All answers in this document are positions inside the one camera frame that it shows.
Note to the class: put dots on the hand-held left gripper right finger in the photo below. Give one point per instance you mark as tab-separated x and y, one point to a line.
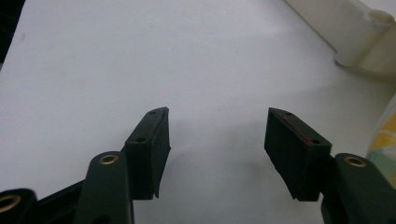
292	155

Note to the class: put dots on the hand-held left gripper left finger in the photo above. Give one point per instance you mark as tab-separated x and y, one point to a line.
146	155

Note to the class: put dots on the white plastic tray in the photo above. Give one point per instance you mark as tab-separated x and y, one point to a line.
345	28

